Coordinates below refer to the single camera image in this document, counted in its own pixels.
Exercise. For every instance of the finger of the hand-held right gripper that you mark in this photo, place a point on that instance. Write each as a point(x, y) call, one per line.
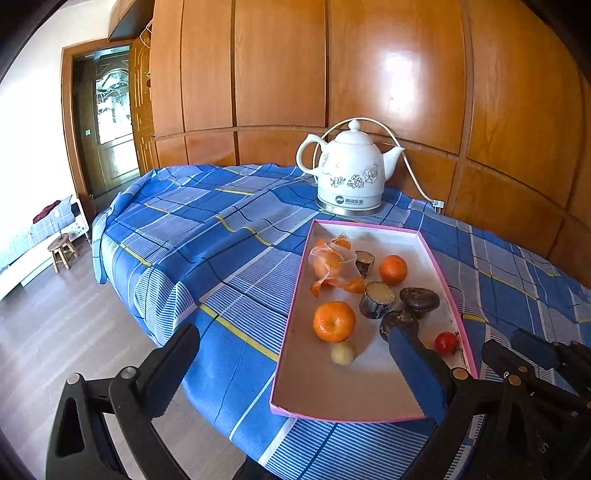
point(535, 348)
point(503, 360)

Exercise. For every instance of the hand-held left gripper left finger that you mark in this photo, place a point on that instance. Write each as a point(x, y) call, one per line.
point(173, 360)

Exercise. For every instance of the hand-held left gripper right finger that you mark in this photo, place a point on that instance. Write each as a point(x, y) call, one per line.
point(415, 374)

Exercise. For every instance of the red cherry tomato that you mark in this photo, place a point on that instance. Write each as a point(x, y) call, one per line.
point(445, 344)

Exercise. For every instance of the pink cardboard tray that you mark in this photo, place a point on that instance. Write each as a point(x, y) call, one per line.
point(369, 392)

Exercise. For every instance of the dark water chestnut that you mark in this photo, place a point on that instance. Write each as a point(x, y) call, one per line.
point(397, 321)
point(419, 298)

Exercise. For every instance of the tan longan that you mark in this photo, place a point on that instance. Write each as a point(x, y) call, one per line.
point(342, 353)

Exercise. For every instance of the sugarcane piece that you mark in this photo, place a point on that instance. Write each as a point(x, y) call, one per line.
point(376, 302)
point(364, 264)

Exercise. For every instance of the large orange mandarin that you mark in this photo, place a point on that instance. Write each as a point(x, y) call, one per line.
point(334, 321)

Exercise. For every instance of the small orange mandarin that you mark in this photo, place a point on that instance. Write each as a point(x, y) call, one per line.
point(393, 270)

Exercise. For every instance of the plastic bag with orange peel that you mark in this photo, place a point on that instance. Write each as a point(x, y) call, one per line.
point(330, 263)

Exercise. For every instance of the blue plaid bedsheet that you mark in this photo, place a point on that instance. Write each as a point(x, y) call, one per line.
point(207, 230)

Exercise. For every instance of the small wooden stool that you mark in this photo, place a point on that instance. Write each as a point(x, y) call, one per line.
point(60, 242)

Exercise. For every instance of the white power plug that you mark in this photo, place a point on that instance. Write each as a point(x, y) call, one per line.
point(437, 203)

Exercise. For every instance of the plaid covered bench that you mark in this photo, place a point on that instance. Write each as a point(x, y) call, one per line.
point(27, 249)

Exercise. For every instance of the dark red cloth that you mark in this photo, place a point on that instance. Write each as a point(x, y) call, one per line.
point(46, 212)

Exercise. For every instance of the glass-panel wooden door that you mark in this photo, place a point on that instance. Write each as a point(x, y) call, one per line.
point(113, 157)

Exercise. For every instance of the white ceramic electric kettle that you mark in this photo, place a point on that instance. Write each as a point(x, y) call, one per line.
point(351, 170)

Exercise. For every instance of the carved wooden door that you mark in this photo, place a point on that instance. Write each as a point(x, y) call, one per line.
point(142, 106)

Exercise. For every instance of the wooden wardrobe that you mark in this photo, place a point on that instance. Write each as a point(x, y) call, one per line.
point(277, 69)

